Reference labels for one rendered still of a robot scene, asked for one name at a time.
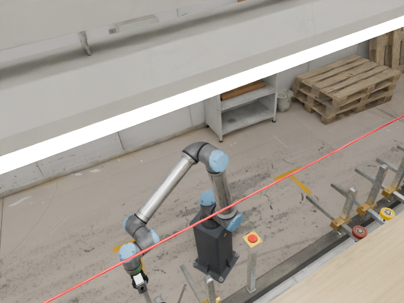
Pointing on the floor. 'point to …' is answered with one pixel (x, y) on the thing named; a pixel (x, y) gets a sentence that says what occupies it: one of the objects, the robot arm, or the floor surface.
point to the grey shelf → (242, 108)
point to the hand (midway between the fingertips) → (143, 288)
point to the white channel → (71, 17)
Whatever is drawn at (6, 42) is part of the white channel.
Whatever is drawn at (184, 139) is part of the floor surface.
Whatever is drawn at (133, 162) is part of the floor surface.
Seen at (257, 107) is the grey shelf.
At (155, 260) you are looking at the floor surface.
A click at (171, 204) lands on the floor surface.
